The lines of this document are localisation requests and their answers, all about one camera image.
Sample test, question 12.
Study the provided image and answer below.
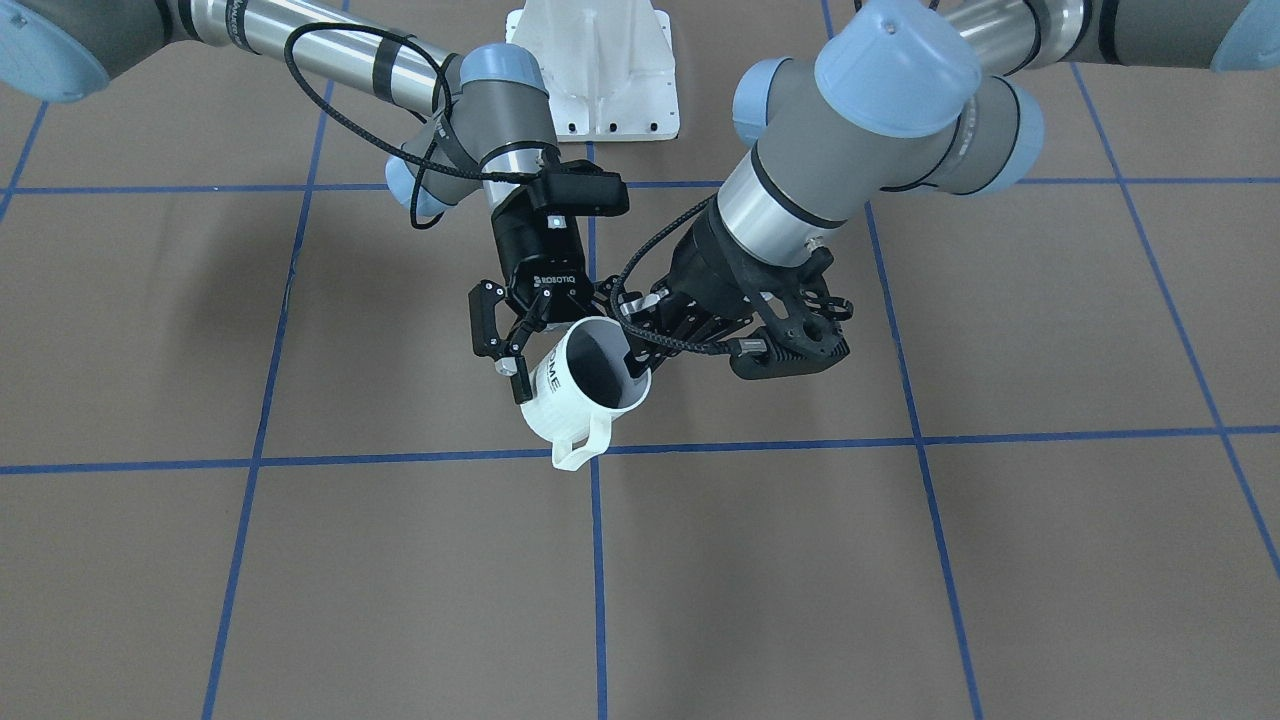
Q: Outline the black coiled cable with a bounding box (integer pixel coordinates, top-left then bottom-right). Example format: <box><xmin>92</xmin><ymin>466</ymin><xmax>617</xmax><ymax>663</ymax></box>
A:
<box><xmin>612</xmin><ymin>195</ymin><xmax>771</xmax><ymax>359</ymax></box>

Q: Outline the white ribbed mug grey inside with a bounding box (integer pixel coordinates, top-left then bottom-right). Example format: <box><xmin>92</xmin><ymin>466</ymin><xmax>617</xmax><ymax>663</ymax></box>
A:
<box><xmin>520</xmin><ymin>316</ymin><xmax>652</xmax><ymax>471</ymax></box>

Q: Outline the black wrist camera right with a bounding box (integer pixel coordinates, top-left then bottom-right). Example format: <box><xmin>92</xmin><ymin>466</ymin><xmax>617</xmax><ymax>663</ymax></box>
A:
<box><xmin>525</xmin><ymin>160</ymin><xmax>630</xmax><ymax>217</ymax></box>

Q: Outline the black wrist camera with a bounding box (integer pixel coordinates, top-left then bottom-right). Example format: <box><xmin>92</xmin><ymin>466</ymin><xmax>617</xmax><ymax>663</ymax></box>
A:
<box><xmin>525</xmin><ymin>160</ymin><xmax>630</xmax><ymax>217</ymax></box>
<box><xmin>730</xmin><ymin>247</ymin><xmax>852</xmax><ymax>380</ymax></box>

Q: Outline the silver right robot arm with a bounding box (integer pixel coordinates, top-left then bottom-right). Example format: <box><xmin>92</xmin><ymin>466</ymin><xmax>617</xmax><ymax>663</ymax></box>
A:
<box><xmin>3</xmin><ymin>1</ymin><xmax>628</xmax><ymax>405</ymax></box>

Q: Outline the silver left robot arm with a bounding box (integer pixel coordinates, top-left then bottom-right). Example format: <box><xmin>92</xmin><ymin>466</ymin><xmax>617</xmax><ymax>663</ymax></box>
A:
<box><xmin>603</xmin><ymin>1</ymin><xmax>1277</xmax><ymax>379</ymax></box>

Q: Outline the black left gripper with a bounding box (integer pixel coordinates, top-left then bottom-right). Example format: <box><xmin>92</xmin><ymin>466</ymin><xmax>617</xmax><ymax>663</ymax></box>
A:
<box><xmin>600</xmin><ymin>205</ymin><xmax>762</xmax><ymax>372</ymax></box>

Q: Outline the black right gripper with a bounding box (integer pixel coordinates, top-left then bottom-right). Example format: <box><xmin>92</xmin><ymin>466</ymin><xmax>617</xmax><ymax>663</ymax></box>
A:
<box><xmin>468</xmin><ymin>190</ymin><xmax>596</xmax><ymax>406</ymax></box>

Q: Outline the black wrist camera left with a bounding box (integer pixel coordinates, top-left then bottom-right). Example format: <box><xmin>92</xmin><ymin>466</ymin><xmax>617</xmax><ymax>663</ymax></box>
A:
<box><xmin>730</xmin><ymin>247</ymin><xmax>852</xmax><ymax>380</ymax></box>

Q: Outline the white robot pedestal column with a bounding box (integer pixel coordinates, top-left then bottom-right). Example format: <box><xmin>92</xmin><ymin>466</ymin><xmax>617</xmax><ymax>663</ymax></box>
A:
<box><xmin>506</xmin><ymin>1</ymin><xmax>681</xmax><ymax>143</ymax></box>

